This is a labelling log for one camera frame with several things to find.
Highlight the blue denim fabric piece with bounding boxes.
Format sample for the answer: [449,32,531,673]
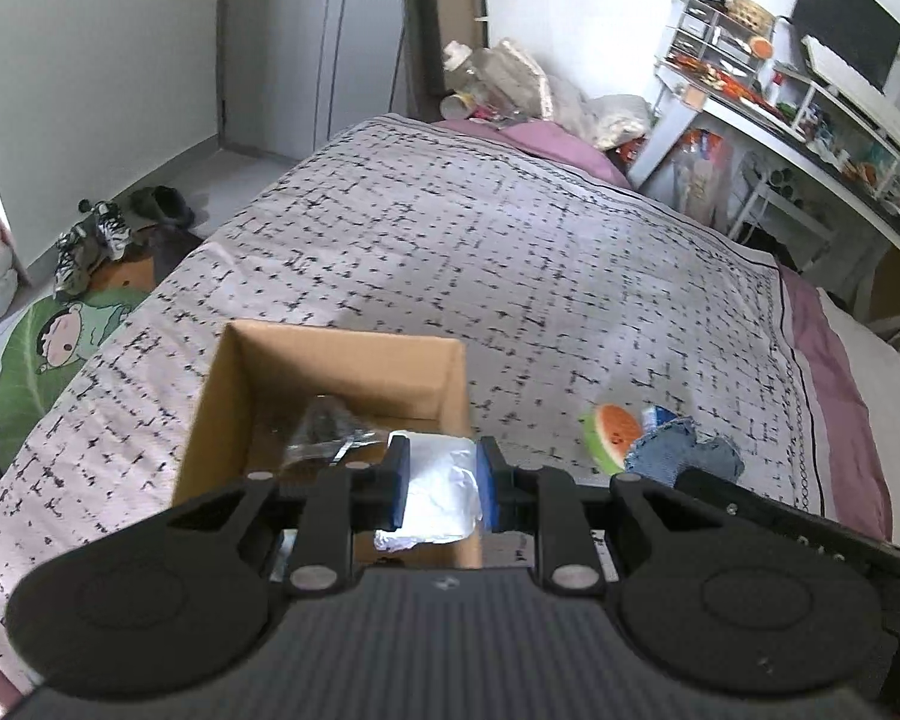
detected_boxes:
[625,418,745,490]

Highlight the white plastic packet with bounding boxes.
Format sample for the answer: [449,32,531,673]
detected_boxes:
[373,430,486,554]

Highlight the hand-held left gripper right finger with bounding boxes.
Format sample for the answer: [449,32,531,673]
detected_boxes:
[475,436,722,591]

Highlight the white desk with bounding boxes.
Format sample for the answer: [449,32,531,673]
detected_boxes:
[630,64,900,323]

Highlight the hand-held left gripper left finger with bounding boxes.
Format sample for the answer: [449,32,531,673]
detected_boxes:
[165,435,411,599]

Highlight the printed shopping bag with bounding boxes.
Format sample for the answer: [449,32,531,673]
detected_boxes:
[671,127,734,230]

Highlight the dark slipper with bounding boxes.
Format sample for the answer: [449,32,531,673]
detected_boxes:
[130,187,167,226]
[154,185,196,227]

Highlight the black monitor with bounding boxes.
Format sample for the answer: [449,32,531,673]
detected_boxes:
[790,0,900,92]

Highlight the watermelon plush toy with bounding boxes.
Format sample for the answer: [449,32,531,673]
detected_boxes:
[578,403,644,476]

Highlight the green cartoon floor mat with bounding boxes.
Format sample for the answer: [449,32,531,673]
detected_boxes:
[0,288,152,467]

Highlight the clear plastic jar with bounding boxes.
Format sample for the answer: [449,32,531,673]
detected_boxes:
[442,40,497,103]

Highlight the white desk shelf riser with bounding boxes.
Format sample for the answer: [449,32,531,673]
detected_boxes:
[772,64,900,181]

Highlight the pink pillow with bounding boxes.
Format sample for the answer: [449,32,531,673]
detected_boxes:
[499,120,632,190]

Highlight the bed with patterned cover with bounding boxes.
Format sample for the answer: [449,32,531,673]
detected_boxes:
[0,114,832,695]

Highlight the white keyboard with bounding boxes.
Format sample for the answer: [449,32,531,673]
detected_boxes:
[801,36,900,152]

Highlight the clear drawer organizer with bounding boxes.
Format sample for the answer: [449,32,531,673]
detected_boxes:
[666,0,767,85]

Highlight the grey sneaker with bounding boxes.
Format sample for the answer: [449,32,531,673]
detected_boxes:
[79,199,130,256]
[54,231,100,295]

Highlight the woven basket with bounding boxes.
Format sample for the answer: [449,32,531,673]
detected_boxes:
[726,0,778,32]

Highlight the black framed board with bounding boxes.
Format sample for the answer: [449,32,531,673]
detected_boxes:
[400,0,490,122]

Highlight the pink bed sheet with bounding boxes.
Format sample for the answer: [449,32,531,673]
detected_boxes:
[431,116,895,542]

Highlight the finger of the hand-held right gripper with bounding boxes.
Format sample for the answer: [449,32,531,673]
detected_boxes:
[673,466,781,535]

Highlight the brown cardboard box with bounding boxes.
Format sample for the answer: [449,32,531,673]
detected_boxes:
[171,319,475,572]

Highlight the white wire rack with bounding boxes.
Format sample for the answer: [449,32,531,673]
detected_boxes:
[727,154,833,278]

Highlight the clear bag of dark items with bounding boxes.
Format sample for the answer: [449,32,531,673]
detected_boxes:
[283,396,382,467]

